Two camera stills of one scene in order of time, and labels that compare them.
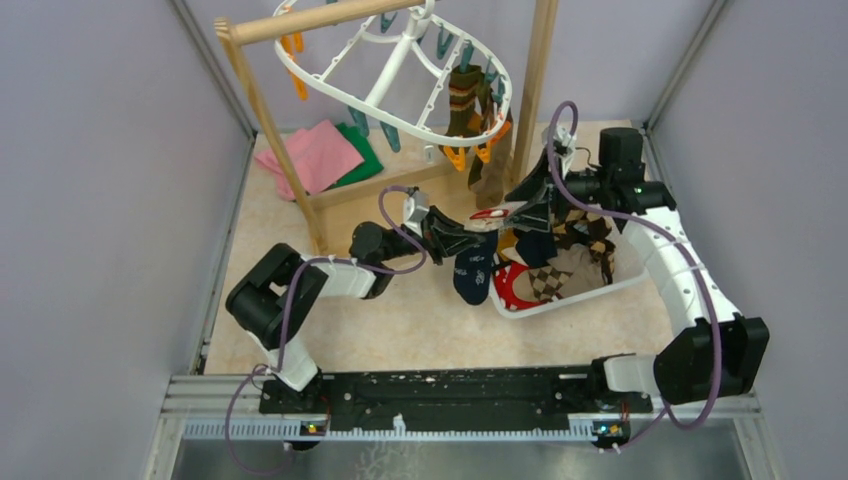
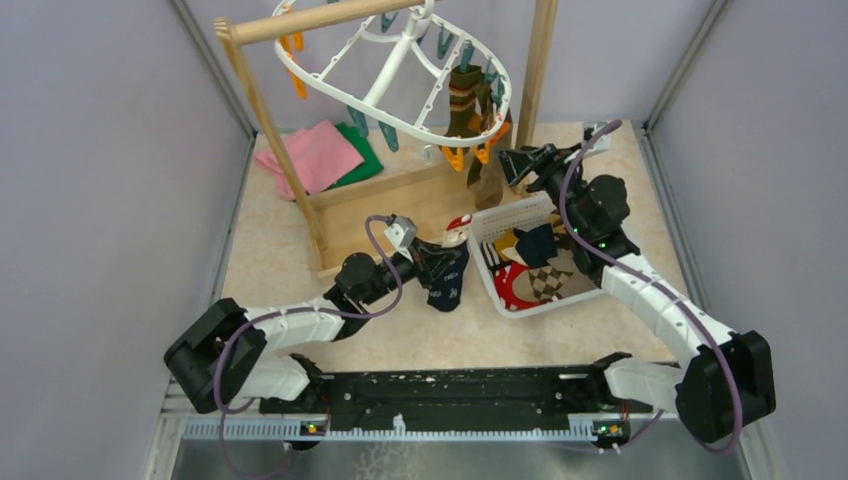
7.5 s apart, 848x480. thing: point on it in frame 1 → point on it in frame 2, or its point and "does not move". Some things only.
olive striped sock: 487,103 does not move
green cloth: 372,163 does not move
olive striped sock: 464,86 does not move
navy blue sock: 473,270 → 444,294
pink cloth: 317,157 does not move
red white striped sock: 504,282 does not move
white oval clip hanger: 391,71 → 419,23
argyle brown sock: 539,283 does not move
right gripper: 534,190 → 514,163
